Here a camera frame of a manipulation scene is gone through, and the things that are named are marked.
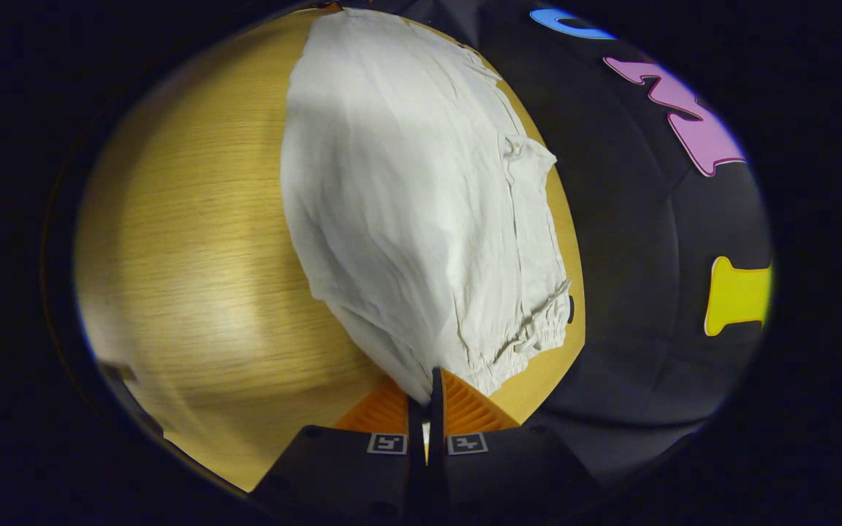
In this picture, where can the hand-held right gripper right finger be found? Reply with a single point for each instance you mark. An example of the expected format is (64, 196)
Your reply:
(437, 467)

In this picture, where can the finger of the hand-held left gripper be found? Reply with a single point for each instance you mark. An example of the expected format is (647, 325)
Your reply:
(330, 8)

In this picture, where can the black backdrop cloth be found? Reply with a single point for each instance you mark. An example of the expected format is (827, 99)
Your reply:
(640, 241)

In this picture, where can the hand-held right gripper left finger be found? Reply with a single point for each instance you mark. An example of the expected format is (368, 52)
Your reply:
(415, 467)

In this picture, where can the white jeans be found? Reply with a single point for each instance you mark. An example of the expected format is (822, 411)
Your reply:
(406, 204)

